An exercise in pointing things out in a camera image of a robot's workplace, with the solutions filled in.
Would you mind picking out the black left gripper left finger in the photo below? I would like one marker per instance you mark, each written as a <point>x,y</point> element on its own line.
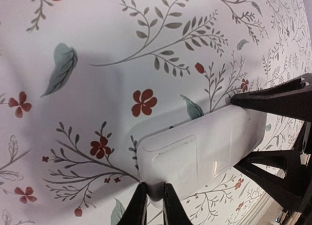
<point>136,211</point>

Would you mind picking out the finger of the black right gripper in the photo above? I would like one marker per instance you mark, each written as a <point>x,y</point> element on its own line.
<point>283,174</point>
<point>291,99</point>

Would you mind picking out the white remote control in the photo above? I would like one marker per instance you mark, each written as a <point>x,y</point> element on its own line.
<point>238,129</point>

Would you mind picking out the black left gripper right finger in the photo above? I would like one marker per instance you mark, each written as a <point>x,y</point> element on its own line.
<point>173,211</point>

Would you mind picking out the white battery cover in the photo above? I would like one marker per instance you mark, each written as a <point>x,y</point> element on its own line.
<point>186,164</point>

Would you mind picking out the floral patterned table mat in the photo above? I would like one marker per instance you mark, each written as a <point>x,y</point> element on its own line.
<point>83,81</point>

